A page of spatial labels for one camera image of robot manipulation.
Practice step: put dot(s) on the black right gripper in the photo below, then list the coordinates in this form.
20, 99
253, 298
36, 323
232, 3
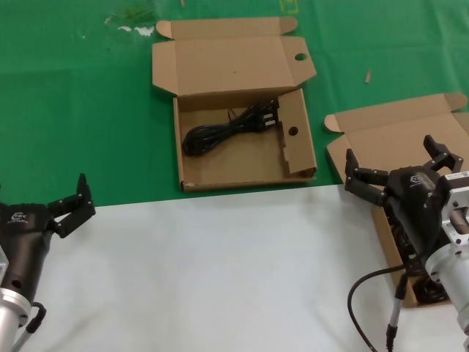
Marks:
414, 198

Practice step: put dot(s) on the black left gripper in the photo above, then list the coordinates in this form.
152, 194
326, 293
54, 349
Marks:
22, 238

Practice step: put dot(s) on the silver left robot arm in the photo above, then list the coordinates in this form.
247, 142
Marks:
11, 319

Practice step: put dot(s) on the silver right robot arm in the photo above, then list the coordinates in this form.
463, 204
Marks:
450, 286

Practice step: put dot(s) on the open brown cardboard box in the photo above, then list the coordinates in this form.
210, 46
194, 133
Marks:
234, 62
384, 135

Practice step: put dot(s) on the green table cloth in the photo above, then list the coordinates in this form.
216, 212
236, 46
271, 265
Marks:
73, 110

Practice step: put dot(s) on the white table sheet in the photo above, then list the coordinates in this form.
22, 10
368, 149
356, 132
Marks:
220, 275

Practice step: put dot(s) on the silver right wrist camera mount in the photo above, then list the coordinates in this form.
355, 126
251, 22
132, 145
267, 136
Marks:
456, 198

